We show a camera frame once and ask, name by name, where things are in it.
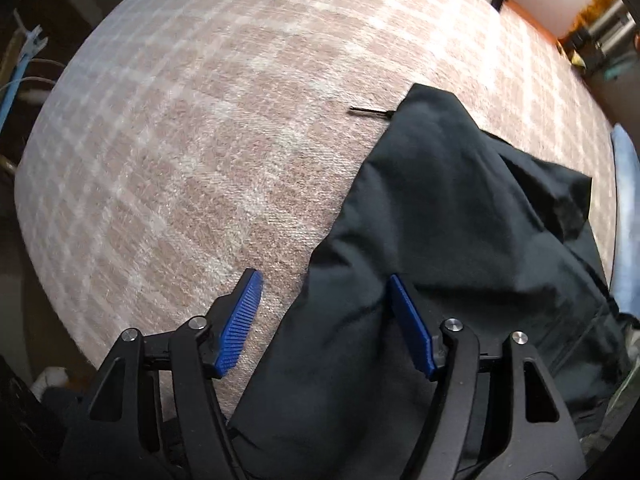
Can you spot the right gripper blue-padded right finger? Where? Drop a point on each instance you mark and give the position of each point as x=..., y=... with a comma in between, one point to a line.
x=419, y=323

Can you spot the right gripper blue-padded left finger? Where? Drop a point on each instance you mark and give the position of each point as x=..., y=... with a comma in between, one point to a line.
x=229, y=321

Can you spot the dark green-black pants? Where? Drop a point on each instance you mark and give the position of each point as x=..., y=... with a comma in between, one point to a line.
x=485, y=233

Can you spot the light blue folded cloth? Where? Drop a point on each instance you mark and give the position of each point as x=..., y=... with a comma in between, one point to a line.
x=625, y=276

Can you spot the light blue chair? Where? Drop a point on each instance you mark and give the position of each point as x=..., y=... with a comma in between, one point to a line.
x=9, y=90

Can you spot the white clip-on desk lamp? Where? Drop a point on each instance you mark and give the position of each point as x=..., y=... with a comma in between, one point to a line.
x=34, y=41

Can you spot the cluttered shelf items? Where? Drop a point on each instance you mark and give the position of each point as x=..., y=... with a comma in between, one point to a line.
x=604, y=36

